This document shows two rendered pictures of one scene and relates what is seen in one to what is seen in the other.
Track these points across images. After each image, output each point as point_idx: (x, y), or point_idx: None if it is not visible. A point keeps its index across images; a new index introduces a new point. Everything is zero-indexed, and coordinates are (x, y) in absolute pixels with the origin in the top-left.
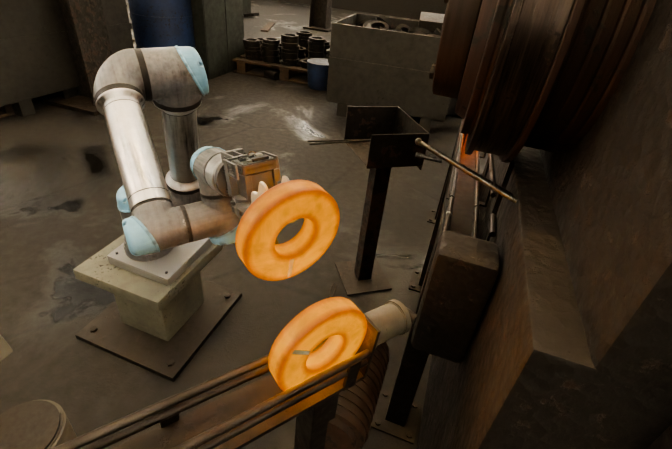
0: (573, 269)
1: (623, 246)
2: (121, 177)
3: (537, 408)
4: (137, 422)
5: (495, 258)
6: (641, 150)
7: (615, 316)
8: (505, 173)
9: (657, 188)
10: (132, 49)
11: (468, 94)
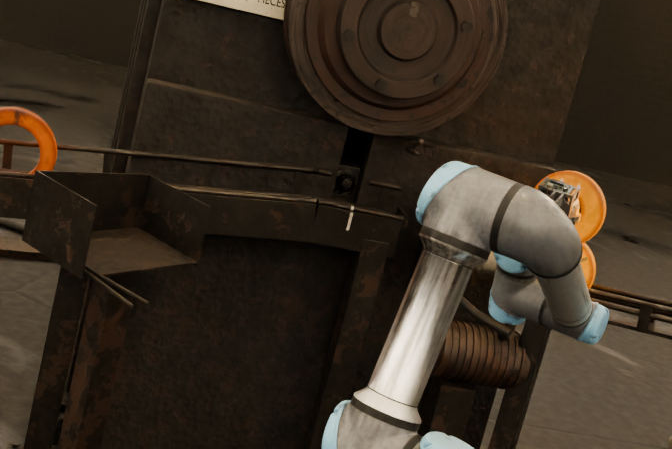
0: (499, 149)
1: (538, 119)
2: (586, 297)
3: None
4: (663, 316)
5: None
6: (520, 81)
7: (553, 142)
8: (340, 146)
9: (544, 91)
10: (528, 186)
11: (454, 86)
